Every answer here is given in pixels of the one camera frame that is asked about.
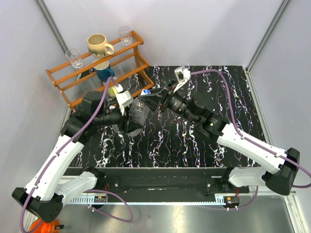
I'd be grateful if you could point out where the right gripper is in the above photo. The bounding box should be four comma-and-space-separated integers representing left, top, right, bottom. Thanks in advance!
138, 79, 200, 124

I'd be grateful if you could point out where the white bottle cap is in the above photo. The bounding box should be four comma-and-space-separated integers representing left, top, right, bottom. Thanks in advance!
140, 89, 151, 96

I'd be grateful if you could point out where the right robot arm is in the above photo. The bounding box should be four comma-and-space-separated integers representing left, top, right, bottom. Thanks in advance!
139, 82, 300, 196

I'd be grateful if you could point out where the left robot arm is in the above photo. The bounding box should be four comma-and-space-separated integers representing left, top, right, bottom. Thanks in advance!
12, 90, 133, 231

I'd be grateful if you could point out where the yellow ceramic mug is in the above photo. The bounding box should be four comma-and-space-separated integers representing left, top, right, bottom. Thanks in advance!
107, 86, 119, 98

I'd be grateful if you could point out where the orange wooden shelf rack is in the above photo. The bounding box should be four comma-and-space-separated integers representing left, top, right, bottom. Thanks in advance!
46, 31, 154, 111

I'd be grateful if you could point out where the blue ceramic mug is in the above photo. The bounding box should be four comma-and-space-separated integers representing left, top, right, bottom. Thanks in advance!
93, 61, 115, 83

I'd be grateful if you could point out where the clear drinking glass right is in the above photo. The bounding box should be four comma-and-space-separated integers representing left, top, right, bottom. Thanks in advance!
118, 26, 132, 46

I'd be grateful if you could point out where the clear drinking glass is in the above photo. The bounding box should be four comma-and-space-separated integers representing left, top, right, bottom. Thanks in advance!
65, 49, 83, 69
118, 26, 132, 46

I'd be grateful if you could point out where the beige ceramic mug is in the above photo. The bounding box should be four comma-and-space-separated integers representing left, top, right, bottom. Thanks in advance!
87, 34, 115, 58

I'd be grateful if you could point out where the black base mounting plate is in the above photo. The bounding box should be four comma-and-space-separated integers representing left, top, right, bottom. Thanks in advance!
65, 167, 249, 196

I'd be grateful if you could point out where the clear drinking glass left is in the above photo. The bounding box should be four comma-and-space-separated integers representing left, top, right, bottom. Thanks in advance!
65, 49, 83, 69

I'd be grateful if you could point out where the orange cup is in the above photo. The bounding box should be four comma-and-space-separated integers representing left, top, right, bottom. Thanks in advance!
29, 219, 64, 233

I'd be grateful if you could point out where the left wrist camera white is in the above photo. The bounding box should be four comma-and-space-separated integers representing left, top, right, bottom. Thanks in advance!
116, 84, 134, 115

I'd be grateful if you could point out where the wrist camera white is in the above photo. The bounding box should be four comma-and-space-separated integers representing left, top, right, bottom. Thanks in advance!
174, 66, 191, 93
116, 84, 134, 115

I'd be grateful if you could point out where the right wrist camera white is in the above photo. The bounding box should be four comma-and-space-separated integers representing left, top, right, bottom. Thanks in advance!
174, 66, 191, 93

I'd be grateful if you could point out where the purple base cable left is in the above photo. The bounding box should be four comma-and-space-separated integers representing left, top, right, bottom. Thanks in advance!
88, 187, 134, 223

